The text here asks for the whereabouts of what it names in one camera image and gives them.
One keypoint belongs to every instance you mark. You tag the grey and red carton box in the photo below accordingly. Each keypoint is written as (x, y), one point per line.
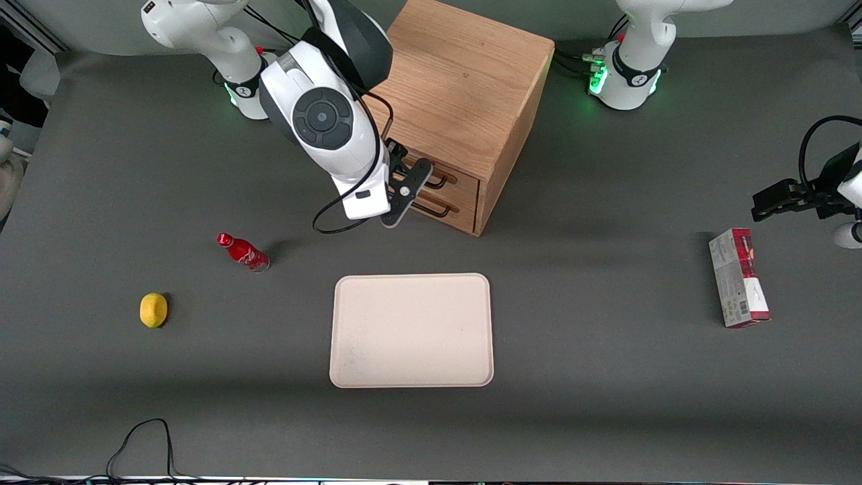
(735, 279)

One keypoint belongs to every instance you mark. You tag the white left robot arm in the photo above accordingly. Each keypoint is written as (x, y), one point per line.
(633, 67)

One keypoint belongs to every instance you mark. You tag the wooden drawer cabinet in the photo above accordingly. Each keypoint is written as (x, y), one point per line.
(471, 81)

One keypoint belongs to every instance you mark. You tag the dark grey table mat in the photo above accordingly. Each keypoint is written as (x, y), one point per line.
(606, 404)

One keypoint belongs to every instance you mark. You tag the wooden drawer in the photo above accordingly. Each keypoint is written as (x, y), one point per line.
(466, 190)
(468, 219)

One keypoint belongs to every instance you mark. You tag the yellow lemon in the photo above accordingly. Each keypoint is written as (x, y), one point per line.
(153, 310)

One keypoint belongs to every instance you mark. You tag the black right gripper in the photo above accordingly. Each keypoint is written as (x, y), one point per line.
(396, 160)

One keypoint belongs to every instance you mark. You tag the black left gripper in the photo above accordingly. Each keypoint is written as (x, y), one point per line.
(823, 191)

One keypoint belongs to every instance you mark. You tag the aluminium frame rail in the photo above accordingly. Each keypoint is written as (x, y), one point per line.
(34, 27)

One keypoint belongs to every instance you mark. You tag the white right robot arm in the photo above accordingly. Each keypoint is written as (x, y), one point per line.
(303, 67)

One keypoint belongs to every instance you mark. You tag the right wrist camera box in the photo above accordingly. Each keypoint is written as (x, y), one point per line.
(407, 195)

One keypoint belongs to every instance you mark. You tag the red soda bottle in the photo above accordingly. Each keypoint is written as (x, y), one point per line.
(244, 253)

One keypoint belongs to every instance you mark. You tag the cream plastic tray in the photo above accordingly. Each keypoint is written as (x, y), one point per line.
(411, 330)

